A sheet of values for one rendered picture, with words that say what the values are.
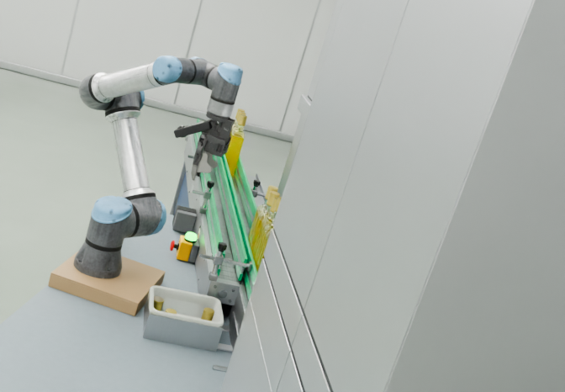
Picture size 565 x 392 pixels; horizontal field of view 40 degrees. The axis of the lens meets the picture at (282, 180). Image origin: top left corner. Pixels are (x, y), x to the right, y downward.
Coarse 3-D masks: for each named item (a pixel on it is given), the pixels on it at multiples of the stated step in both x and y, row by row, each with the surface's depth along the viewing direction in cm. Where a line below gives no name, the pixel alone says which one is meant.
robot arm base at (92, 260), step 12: (84, 252) 246; (96, 252) 244; (108, 252) 244; (120, 252) 250; (84, 264) 244; (96, 264) 244; (108, 264) 246; (120, 264) 250; (96, 276) 244; (108, 276) 246
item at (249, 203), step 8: (240, 160) 358; (240, 168) 349; (240, 176) 345; (240, 184) 342; (248, 184) 326; (240, 192) 336; (248, 192) 320; (248, 200) 316; (248, 208) 314; (256, 208) 300; (248, 216) 308
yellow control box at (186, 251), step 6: (180, 240) 287; (180, 246) 284; (186, 246) 284; (192, 246) 285; (198, 246) 285; (180, 252) 285; (186, 252) 285; (192, 252) 286; (180, 258) 286; (186, 258) 286; (192, 258) 286
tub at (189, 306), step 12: (156, 288) 240; (168, 288) 242; (168, 300) 242; (180, 300) 243; (192, 300) 243; (204, 300) 244; (216, 300) 244; (156, 312) 225; (180, 312) 244; (192, 312) 244; (216, 312) 240; (204, 324) 230; (216, 324) 229
